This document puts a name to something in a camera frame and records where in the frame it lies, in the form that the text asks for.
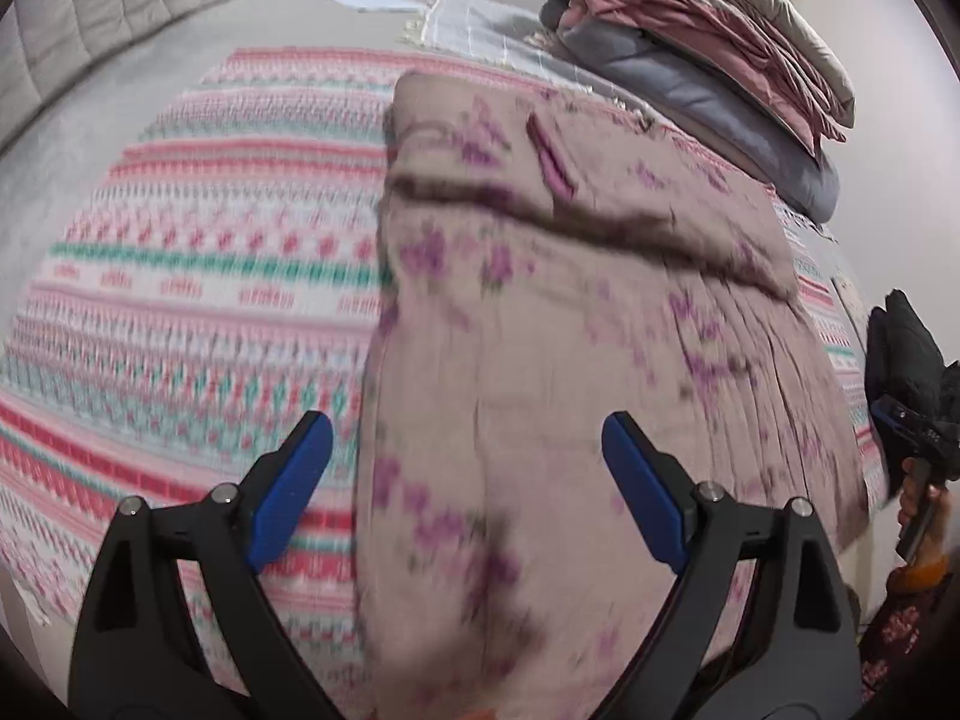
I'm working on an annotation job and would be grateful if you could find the floral quilted padded jacket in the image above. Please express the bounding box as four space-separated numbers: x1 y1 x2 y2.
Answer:
356 71 869 718

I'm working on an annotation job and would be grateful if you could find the person right hand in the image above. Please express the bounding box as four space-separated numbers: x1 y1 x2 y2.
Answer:
896 457 952 567

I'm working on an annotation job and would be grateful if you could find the grey folded blanket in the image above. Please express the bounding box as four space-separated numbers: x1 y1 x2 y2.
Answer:
540 0 839 223

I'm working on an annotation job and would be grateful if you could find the patterned pink green blanket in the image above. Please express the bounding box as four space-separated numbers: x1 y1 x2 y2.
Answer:
2 49 884 718

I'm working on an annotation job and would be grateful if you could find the grey bed sheet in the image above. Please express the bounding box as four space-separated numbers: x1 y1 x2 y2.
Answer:
2 0 431 325

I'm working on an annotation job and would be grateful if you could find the pink folded quilt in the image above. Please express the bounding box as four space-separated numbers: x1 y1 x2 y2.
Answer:
581 0 851 154

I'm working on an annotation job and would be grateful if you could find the grey quilted headboard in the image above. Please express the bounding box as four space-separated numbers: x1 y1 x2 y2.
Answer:
0 0 295 152

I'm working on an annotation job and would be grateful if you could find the white paper sheet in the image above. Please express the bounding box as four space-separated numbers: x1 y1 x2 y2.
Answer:
332 0 427 13

